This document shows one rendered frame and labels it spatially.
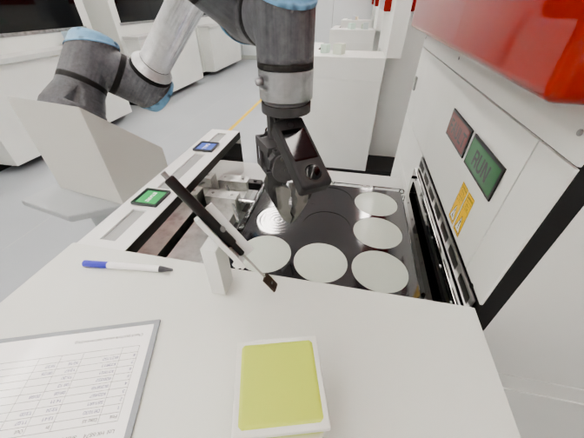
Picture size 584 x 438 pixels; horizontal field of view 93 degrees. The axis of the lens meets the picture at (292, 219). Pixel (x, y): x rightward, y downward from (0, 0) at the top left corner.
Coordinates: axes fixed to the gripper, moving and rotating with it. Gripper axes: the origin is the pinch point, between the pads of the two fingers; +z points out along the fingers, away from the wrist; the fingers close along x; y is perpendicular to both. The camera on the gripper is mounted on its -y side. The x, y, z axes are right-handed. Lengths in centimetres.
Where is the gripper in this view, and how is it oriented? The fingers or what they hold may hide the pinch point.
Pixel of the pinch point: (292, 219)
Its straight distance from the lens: 50.6
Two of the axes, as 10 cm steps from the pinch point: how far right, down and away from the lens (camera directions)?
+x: -9.1, 2.5, -3.2
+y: -4.1, -5.6, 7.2
